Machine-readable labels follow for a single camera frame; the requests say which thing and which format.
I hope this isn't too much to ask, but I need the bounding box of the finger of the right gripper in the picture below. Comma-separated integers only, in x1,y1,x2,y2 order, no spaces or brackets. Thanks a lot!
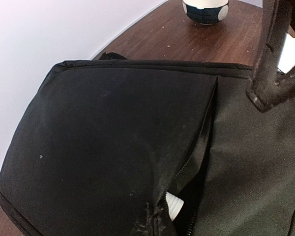
246,0,295,113

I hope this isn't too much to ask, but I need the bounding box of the black student backpack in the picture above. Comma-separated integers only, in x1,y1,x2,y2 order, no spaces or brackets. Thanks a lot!
0,57,295,236

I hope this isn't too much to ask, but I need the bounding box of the green white glue stick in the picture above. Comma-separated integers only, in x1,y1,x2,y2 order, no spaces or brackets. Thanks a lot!
166,192,184,221

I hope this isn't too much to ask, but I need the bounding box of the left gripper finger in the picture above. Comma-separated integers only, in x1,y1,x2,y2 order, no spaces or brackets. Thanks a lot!
135,200,177,236

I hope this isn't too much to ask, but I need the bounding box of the white cup black band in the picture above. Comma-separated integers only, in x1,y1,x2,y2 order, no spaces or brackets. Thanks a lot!
182,0,229,25

